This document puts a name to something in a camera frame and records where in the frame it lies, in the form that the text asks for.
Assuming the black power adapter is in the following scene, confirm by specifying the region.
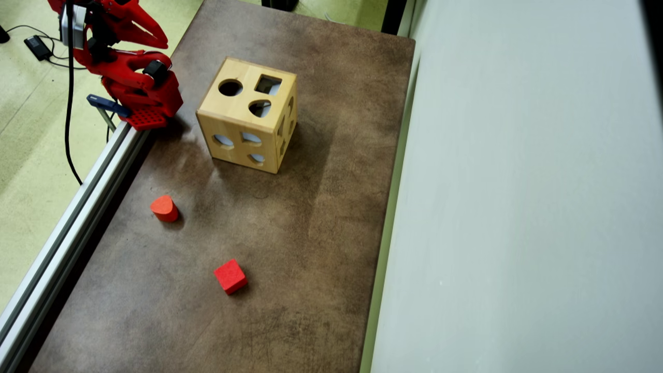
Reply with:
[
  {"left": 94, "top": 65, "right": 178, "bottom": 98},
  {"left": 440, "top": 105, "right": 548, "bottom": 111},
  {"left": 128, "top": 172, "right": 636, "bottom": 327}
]
[{"left": 24, "top": 35, "right": 53, "bottom": 62}]

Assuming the wooden shape sorter box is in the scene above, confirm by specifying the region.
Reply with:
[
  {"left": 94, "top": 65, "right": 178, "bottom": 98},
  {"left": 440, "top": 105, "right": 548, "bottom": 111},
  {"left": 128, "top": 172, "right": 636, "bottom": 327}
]
[{"left": 196, "top": 56, "right": 298, "bottom": 175}]

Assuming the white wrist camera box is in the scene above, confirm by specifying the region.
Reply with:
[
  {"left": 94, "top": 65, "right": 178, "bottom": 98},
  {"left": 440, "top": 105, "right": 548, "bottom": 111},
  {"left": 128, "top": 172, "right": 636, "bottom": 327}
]
[{"left": 61, "top": 4, "right": 87, "bottom": 50}]

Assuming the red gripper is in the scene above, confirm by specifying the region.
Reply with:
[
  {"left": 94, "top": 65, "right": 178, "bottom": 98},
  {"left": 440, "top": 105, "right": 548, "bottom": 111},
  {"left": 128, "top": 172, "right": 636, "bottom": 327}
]
[{"left": 85, "top": 0, "right": 169, "bottom": 49}]

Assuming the dark vertical post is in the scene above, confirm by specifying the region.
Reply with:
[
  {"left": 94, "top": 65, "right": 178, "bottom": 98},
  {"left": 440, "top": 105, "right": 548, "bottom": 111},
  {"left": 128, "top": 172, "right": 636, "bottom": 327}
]
[{"left": 382, "top": 0, "right": 409, "bottom": 36}]

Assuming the red cube block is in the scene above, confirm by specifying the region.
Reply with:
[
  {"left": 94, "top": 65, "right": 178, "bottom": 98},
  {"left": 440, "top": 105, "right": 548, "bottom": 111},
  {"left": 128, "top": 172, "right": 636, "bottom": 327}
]
[{"left": 213, "top": 259, "right": 249, "bottom": 296}]

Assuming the aluminium profile rail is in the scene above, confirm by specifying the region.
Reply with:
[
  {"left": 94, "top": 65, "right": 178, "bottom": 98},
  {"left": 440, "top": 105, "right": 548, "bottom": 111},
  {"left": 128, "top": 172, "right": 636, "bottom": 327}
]
[{"left": 0, "top": 120, "right": 151, "bottom": 373}]

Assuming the thin black floor cable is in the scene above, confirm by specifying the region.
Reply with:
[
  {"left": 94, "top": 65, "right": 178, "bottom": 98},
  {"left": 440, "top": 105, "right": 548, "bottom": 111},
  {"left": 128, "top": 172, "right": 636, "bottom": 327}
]
[{"left": 5, "top": 24, "right": 90, "bottom": 70}]

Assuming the blue table clamp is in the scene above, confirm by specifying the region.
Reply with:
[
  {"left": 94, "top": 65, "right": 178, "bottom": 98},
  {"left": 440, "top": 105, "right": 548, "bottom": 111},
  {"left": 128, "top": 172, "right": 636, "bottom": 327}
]
[{"left": 87, "top": 94, "right": 132, "bottom": 133}]

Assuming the thick black camera cable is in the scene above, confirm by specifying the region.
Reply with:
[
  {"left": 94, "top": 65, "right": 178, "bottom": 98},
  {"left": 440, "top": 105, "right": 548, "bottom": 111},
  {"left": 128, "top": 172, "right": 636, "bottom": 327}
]
[{"left": 63, "top": 0, "right": 84, "bottom": 186}]

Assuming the orange-red rounded block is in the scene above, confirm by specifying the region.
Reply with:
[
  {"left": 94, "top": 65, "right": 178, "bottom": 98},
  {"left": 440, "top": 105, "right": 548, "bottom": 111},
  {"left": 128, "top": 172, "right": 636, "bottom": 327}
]
[{"left": 150, "top": 194, "right": 180, "bottom": 223}]

